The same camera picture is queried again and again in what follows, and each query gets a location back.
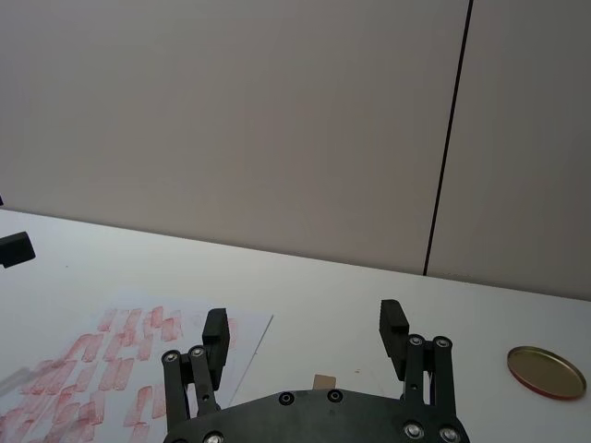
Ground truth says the round gold metal lid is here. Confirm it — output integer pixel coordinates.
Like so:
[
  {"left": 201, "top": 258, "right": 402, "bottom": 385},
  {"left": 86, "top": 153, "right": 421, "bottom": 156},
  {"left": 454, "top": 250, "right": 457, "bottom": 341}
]
[{"left": 506, "top": 345, "right": 586, "bottom": 401}]

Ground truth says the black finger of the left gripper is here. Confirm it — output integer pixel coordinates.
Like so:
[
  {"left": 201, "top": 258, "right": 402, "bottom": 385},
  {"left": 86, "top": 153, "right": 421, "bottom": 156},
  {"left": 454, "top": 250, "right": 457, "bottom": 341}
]
[{"left": 0, "top": 232, "right": 37, "bottom": 270}]

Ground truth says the white paper with red marks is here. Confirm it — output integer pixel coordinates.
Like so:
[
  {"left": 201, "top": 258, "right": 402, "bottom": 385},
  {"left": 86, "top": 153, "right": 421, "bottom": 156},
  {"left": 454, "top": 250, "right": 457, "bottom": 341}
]
[{"left": 0, "top": 288, "right": 275, "bottom": 443}]

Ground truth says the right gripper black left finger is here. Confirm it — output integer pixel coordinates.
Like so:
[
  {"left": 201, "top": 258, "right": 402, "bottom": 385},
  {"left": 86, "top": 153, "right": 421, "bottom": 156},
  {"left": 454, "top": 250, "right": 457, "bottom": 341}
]
[{"left": 161, "top": 307, "right": 231, "bottom": 436}]

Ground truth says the grey translucent stick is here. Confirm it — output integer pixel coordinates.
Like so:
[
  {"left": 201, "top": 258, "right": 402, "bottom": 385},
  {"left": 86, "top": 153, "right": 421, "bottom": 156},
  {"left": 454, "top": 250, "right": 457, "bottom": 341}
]
[{"left": 0, "top": 361, "right": 54, "bottom": 399}]

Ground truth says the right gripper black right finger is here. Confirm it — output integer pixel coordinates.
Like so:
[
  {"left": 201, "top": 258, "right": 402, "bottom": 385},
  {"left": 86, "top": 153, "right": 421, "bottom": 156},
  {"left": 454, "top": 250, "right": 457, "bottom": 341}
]
[{"left": 378, "top": 299, "right": 459, "bottom": 419}]

